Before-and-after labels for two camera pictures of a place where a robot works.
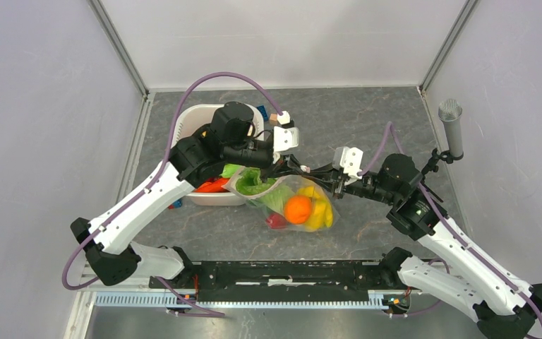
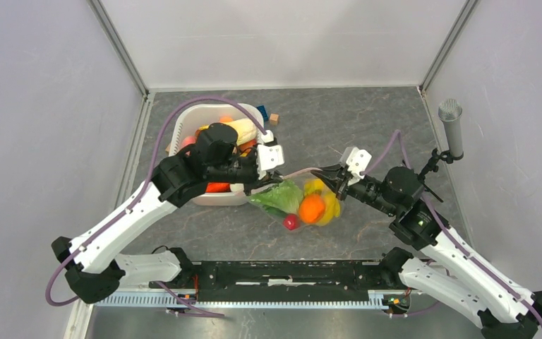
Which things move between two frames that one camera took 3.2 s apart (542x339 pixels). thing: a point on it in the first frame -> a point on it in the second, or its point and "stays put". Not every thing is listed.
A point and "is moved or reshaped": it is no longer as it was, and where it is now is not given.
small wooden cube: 273,119 stays put
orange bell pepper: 298,209 -> 312,207
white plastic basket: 192,116 stays put
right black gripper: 332,176 stays put
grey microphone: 449,111 stays put
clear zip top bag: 293,203 stays put
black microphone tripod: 432,164 stays put
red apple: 276,221 -> 291,221
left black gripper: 286,166 -> 272,176
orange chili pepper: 215,186 stays put
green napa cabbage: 269,195 is moved or reshaped
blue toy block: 262,110 stays put
